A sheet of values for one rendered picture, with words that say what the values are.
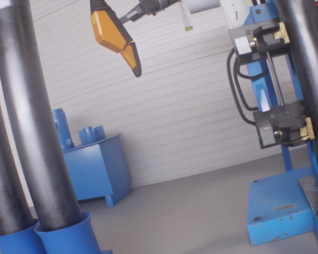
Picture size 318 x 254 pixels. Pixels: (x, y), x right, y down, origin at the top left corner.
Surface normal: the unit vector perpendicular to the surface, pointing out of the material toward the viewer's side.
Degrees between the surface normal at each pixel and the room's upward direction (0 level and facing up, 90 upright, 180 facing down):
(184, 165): 90
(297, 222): 90
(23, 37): 90
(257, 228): 90
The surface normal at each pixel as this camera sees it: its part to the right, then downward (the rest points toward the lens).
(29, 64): 0.72, -0.17
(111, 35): 0.49, -0.10
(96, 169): -0.24, 0.11
